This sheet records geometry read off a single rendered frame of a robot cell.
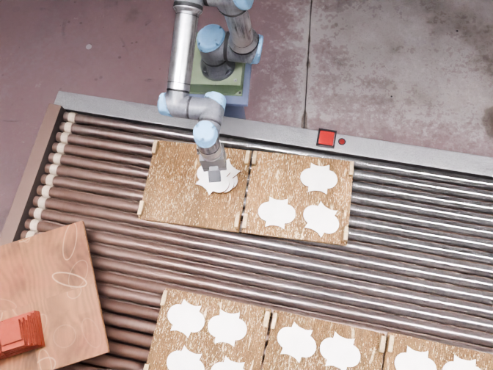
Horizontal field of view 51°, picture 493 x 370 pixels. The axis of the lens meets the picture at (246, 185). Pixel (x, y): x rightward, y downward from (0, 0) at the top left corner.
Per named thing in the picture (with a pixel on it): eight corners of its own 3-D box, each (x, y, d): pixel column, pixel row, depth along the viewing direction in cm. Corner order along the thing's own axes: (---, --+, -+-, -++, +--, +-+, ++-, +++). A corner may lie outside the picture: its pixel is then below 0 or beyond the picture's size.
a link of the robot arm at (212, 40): (203, 39, 217) (197, 19, 204) (235, 42, 215) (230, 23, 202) (197, 64, 213) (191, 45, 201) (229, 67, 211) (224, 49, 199)
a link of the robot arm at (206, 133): (218, 119, 161) (213, 143, 159) (223, 133, 172) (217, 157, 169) (195, 115, 162) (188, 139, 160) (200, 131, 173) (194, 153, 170)
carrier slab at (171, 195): (156, 141, 218) (155, 139, 216) (252, 152, 213) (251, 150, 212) (139, 219, 207) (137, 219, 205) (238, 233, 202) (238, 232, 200)
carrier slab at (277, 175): (254, 151, 213) (253, 150, 212) (353, 162, 209) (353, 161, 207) (241, 233, 202) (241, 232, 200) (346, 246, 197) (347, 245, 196)
